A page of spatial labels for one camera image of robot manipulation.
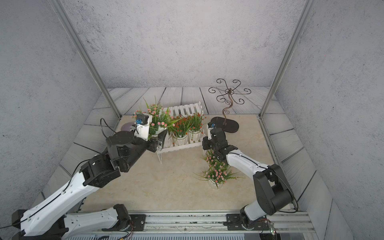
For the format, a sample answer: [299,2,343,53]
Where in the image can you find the white wooden slatted rack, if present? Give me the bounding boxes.
[157,102,207,163]

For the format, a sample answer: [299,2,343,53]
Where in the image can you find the pink flower potted plant back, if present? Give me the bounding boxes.
[203,150,223,169]

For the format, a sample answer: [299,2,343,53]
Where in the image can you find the pink flower potted plant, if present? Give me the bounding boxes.
[132,100,181,137]
[203,150,223,169]
[195,162,240,189]

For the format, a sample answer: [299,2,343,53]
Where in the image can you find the red flower potted plant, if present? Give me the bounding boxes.
[188,113,204,143]

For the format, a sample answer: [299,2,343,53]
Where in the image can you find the pink flower potted plant front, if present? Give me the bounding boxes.
[195,162,240,189]

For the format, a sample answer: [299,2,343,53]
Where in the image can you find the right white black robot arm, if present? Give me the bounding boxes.
[202,123,298,230]

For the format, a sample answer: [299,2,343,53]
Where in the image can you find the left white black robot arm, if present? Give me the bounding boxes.
[12,130,167,240]

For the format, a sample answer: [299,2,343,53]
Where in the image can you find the purple ceramic bowl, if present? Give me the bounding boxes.
[120,122,135,132]

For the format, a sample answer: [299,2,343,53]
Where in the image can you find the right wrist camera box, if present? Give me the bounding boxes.
[207,122,216,140]

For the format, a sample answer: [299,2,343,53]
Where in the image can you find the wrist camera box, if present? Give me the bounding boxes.
[134,113,153,141]
[207,122,216,140]

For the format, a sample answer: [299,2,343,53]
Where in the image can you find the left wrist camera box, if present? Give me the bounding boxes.
[134,113,153,141]

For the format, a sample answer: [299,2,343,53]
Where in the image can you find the bronze wire scroll stand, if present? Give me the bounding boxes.
[208,78,252,133]

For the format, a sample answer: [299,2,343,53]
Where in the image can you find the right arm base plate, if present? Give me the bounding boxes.
[223,214,270,232]

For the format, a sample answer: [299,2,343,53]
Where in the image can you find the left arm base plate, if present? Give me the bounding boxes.
[102,214,147,232]

